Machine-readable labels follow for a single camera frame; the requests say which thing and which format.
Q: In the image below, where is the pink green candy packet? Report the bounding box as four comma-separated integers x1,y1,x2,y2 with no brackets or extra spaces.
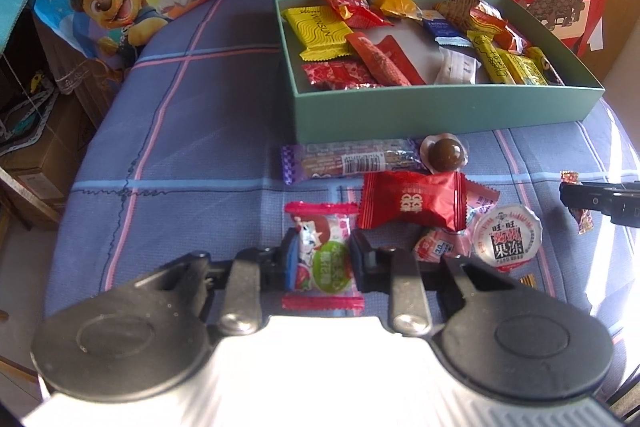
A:
282,202,364,313

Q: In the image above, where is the yellow text snack packet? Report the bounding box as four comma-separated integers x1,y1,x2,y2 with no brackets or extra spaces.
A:
498,50,548,86

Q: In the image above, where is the red spicy strip packet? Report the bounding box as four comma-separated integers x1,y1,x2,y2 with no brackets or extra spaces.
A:
346,32,425,87

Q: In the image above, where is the orange snack packet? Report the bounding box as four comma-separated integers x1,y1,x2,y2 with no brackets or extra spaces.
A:
469,0,529,54

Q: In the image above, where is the blue white cracker packet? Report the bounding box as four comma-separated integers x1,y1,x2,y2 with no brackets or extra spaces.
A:
422,18,472,48

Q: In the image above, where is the yellow wafer packet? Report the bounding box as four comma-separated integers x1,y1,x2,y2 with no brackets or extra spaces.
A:
281,5,352,62

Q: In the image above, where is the orange candy packet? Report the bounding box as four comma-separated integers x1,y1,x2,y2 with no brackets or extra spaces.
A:
370,0,423,22

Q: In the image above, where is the dark red patterned snack packet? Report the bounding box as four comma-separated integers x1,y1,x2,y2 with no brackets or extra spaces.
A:
302,60,381,91

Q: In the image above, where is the red rainbow candy packet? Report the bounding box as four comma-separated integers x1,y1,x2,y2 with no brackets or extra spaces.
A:
326,0,392,30

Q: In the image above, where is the brown gold chocolate packet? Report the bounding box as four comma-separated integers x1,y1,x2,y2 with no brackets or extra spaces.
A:
559,170,593,235

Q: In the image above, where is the red double happiness candy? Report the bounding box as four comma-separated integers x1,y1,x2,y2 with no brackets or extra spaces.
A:
357,171,466,232

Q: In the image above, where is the white jelly cup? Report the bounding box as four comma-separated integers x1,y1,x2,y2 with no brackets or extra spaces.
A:
472,205,542,272

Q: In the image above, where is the purple snack bar wrapper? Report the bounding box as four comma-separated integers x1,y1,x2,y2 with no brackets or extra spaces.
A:
281,139,423,185

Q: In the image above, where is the chocolate ball lollipop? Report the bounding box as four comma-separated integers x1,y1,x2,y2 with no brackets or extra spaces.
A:
419,133,469,173

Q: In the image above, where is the brown cardboard box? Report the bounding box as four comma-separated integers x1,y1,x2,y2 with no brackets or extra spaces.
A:
1,95,96,215

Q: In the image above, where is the green cardboard box tray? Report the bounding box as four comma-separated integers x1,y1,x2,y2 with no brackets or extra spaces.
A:
274,0,604,143

